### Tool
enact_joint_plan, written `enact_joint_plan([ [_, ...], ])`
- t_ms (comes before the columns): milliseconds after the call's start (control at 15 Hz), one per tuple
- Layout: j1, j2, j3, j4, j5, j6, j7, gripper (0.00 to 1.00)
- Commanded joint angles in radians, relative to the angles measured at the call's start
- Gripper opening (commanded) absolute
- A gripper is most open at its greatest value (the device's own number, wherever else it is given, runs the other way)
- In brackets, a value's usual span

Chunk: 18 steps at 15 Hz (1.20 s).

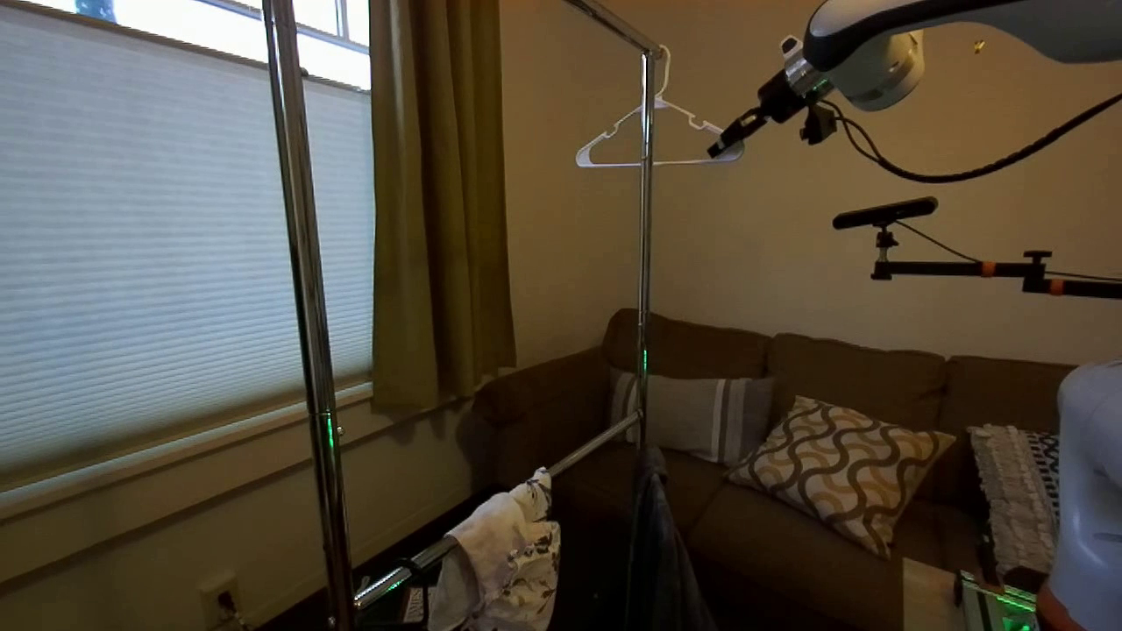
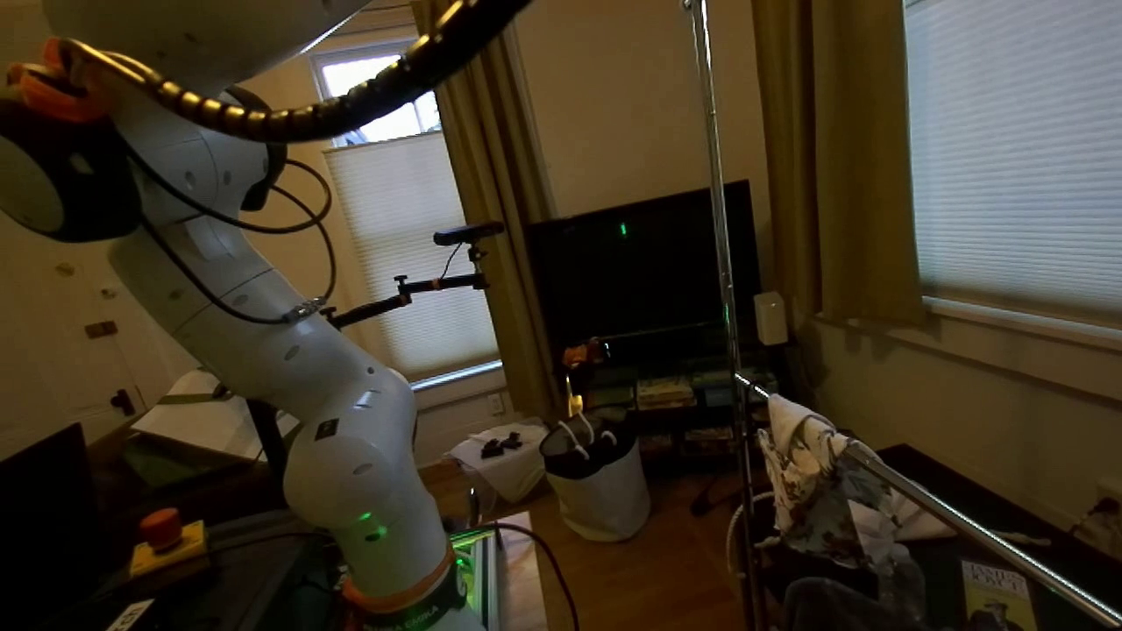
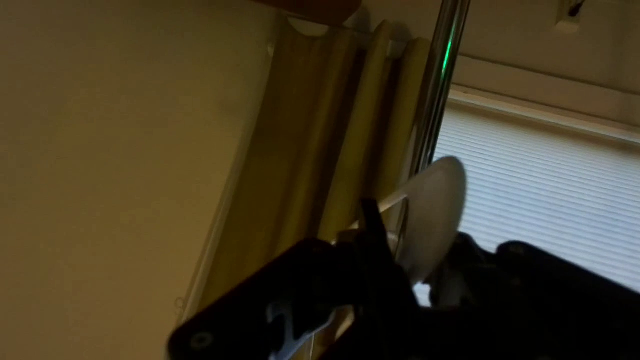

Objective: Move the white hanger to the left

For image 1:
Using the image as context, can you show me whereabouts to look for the wavy patterned pillow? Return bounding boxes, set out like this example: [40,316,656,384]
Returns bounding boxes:
[722,391,960,559]

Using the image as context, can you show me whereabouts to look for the black stereo camera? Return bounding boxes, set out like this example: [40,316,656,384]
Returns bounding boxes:
[828,191,943,235]

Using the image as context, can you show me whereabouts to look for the white framed glass window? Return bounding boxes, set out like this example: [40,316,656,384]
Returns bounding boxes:
[29,0,377,95]

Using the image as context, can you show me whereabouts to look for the chrome metal clothes rack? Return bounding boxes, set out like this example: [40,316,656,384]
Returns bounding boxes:
[260,0,669,631]

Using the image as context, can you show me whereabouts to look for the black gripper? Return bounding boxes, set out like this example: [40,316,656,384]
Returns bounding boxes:
[703,51,828,160]

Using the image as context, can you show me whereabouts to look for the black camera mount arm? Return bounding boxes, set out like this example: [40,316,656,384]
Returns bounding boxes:
[866,225,1122,303]

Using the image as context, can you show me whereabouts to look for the brown couch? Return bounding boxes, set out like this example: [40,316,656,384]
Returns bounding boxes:
[465,303,1088,631]

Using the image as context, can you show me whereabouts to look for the white grey striped pillow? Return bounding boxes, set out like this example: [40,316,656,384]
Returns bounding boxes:
[601,369,778,468]

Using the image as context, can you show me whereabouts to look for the white plastic hanger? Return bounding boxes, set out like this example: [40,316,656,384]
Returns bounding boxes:
[566,43,738,175]

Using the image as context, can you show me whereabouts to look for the dark grey cloth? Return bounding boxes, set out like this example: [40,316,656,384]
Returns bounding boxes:
[621,445,719,631]

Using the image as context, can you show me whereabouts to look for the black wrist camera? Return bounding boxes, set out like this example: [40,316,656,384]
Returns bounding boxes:
[794,102,842,150]

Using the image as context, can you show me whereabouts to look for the white floral cloth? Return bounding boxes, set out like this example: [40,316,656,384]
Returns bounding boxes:
[423,461,565,631]

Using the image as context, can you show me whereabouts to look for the black cable bundle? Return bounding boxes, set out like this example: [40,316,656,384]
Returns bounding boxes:
[831,86,1122,190]

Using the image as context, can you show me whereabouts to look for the wall power outlet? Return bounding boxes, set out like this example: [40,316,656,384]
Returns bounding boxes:
[208,574,245,622]

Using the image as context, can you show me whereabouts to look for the white knitted blanket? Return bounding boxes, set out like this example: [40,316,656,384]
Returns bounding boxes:
[964,419,1064,579]

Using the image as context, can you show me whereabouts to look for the white cellular window blind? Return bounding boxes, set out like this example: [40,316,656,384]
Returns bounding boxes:
[0,4,377,473]

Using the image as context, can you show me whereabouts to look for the olive green curtain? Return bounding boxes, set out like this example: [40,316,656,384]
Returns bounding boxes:
[369,0,517,419]

